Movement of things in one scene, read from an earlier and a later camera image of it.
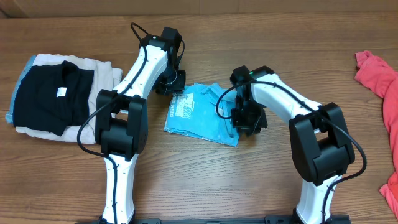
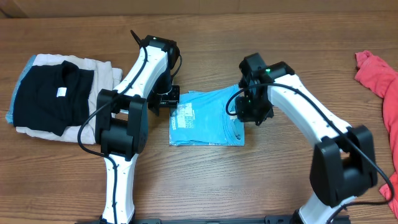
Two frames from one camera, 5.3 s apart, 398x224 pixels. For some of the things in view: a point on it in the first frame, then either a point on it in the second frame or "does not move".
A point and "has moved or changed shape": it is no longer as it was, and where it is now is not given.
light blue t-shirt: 203,111 has moved or changed shape
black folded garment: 51,98 does not move
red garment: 382,80 does not move
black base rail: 268,219 does not move
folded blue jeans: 9,116 does not move
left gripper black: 178,87 → 173,101
